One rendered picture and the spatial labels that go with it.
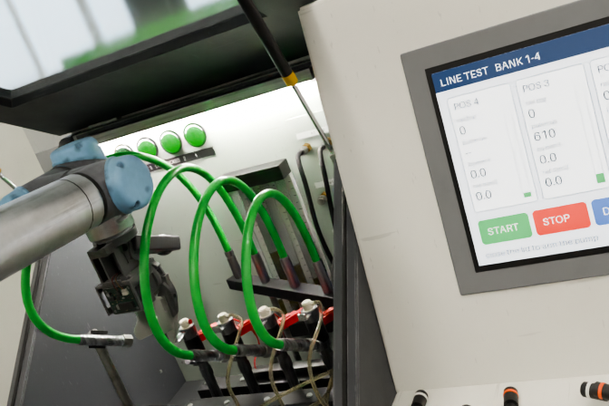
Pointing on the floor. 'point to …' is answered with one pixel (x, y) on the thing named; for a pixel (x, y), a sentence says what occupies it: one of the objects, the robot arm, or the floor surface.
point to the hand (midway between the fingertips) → (170, 334)
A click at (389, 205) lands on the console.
